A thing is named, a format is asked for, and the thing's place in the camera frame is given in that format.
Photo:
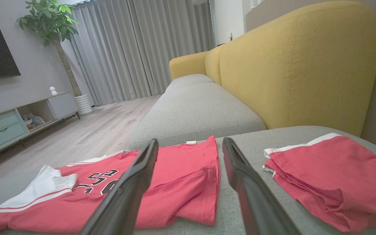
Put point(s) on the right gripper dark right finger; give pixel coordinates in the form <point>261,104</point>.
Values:
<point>256,202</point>

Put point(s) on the grey pleated curtain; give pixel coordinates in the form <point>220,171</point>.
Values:
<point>175,39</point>
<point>109,49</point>

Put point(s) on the white ribbed plant pot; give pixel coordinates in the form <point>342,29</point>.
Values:
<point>84,104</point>

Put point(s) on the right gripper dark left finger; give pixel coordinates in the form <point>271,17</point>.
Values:
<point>122,195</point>

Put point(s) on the leafy indoor tree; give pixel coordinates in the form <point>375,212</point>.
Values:
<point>49,19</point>

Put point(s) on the small yellow sofa backrest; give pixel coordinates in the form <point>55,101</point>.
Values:
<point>213,65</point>

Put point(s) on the red shorts with white stripe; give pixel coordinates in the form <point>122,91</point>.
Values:
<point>338,176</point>

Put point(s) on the small white figurine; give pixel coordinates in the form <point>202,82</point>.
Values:
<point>53,91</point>

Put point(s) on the grey cabinet door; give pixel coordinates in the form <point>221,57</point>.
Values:
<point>63,105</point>

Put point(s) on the grey sofa seat cushion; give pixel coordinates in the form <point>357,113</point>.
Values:
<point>194,114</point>
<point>188,80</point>

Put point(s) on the crumpled bag in cabinet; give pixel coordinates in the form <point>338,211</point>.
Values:
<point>34,120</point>

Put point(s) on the large yellow sofa backrest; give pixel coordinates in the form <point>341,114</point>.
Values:
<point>305,65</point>

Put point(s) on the large grey sofa chaise cushion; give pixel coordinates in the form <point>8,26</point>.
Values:
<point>230,209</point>

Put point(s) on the red white numbered jersey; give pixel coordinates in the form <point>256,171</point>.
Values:
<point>181,182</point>

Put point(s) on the low wooden TV cabinet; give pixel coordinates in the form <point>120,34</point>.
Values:
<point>41,104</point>

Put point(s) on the yellow sofa armrest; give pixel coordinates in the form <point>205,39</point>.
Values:
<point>188,65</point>

